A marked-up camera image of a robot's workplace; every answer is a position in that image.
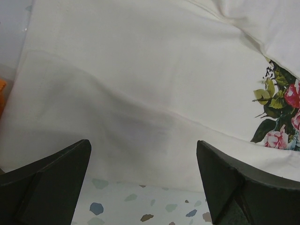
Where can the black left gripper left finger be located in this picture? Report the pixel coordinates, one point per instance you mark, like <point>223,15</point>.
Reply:
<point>45,192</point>

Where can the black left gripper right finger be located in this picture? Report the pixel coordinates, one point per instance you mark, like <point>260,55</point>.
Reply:
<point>240,194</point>

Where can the white floral print t-shirt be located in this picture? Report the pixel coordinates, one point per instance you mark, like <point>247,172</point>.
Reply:
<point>145,80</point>

